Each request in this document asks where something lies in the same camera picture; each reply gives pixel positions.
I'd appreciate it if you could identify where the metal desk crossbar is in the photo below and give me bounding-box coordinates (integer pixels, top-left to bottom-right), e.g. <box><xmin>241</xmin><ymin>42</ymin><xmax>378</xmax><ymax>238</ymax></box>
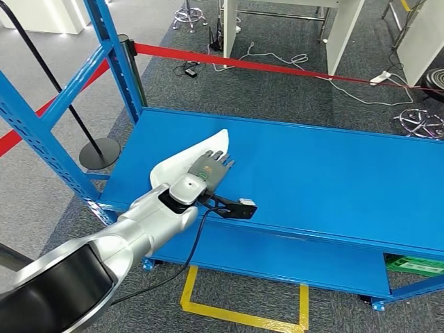
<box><xmin>218</xmin><ymin>6</ymin><xmax>331</xmax><ymax>24</ymax></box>

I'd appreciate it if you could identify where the black power adapter cable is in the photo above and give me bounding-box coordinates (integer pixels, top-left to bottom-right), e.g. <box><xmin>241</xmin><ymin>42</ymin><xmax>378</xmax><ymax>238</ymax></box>
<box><xmin>174</xmin><ymin>62</ymin><xmax>205</xmax><ymax>78</ymax></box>

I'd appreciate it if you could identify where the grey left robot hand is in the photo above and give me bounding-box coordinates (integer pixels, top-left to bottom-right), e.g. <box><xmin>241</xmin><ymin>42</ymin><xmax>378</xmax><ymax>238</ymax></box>
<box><xmin>187</xmin><ymin>149</ymin><xmax>236</xmax><ymax>194</ymax></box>

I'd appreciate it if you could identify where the black stanchion post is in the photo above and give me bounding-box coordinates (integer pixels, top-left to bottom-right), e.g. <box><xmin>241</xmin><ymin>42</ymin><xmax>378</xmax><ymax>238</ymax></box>
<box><xmin>0</xmin><ymin>0</ymin><xmax>122</xmax><ymax>171</ymax></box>

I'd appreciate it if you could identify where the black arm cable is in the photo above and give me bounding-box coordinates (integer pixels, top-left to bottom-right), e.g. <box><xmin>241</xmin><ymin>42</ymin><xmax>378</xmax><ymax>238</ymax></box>
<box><xmin>110</xmin><ymin>207</ymin><xmax>223</xmax><ymax>307</ymax></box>

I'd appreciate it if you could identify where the black wifi router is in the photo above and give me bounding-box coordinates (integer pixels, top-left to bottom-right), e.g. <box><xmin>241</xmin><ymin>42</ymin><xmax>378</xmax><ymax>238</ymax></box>
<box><xmin>208</xmin><ymin>26</ymin><xmax>224</xmax><ymax>51</ymax></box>

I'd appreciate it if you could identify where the white desk side panel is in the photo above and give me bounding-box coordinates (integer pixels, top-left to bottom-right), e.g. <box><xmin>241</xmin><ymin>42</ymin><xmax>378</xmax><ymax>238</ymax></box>
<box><xmin>325</xmin><ymin>0</ymin><xmax>365</xmax><ymax>77</ymax></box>
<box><xmin>223</xmin><ymin>0</ymin><xmax>238</xmax><ymax>60</ymax></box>
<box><xmin>397</xmin><ymin>0</ymin><xmax>444</xmax><ymax>87</ymax></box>

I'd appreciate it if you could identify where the green plastic crate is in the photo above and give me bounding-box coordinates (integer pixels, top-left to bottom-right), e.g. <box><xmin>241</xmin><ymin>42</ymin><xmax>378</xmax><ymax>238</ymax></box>
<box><xmin>385</xmin><ymin>255</ymin><xmax>444</xmax><ymax>279</ymax></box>

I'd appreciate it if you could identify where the black stool with chrome base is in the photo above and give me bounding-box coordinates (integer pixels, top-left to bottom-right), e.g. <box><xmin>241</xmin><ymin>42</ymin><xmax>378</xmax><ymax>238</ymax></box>
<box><xmin>393</xmin><ymin>67</ymin><xmax>444</xmax><ymax>140</ymax></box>

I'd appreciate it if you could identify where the chrome stool base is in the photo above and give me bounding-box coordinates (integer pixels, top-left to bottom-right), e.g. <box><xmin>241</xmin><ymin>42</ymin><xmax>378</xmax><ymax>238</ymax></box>
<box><xmin>172</xmin><ymin>0</ymin><xmax>208</xmax><ymax>34</ymax></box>

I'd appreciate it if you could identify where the white curved plastic part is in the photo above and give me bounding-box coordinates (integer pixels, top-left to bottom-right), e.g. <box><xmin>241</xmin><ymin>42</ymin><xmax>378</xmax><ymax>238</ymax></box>
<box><xmin>150</xmin><ymin>128</ymin><xmax>230</xmax><ymax>189</ymax></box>

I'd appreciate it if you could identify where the chrome stanchion post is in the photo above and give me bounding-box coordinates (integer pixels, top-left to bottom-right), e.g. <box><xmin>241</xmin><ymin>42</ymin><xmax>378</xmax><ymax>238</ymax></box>
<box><xmin>0</xmin><ymin>242</ymin><xmax>35</xmax><ymax>273</ymax></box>

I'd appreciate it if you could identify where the white cable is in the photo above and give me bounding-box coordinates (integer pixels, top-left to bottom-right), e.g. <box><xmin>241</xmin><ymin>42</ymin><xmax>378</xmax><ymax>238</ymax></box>
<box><xmin>212</xmin><ymin>41</ymin><xmax>414</xmax><ymax>107</ymax></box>

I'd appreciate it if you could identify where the white display plinth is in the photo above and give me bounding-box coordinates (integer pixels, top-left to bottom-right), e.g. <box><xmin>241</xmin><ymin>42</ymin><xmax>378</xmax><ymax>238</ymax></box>
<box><xmin>0</xmin><ymin>0</ymin><xmax>91</xmax><ymax>35</ymax></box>

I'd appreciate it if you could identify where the yellow floor tape outline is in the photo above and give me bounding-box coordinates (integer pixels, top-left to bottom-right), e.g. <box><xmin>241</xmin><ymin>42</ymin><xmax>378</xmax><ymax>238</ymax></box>
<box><xmin>180</xmin><ymin>266</ymin><xmax>310</xmax><ymax>333</ymax></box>

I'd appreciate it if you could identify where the white power strip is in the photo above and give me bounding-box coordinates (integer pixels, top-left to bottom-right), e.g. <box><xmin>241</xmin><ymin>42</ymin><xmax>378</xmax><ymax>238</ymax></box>
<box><xmin>369</xmin><ymin>71</ymin><xmax>392</xmax><ymax>87</ymax></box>

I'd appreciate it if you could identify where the blue metal shelf rack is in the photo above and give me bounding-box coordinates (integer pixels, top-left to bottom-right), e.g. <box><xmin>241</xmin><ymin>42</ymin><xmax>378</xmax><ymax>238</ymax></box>
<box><xmin>0</xmin><ymin>0</ymin><xmax>444</xmax><ymax>314</ymax></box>

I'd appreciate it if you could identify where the dark stanchion with chrome base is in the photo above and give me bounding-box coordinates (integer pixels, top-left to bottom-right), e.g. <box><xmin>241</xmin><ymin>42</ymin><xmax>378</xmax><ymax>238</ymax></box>
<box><xmin>118</xmin><ymin>34</ymin><xmax>148</xmax><ymax>109</ymax></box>

